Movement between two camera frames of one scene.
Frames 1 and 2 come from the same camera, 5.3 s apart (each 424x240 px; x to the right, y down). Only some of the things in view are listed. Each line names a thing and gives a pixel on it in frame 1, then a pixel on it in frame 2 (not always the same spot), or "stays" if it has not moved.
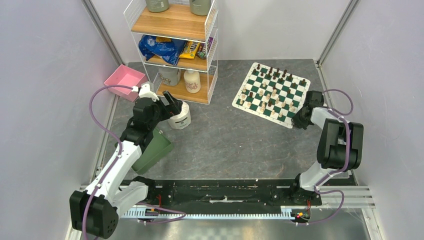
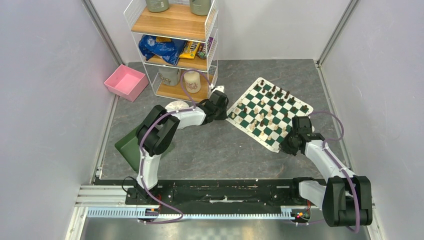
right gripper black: [296, 122] → [284, 147]
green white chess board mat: [277, 95] → [265, 112]
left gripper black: [173, 108] → [223, 116]
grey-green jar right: [200, 7] stays
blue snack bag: [169, 50] stays
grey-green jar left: [157, 6] stays
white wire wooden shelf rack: [177, 43] stays
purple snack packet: [203, 48] stays
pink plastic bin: [125, 76] stays
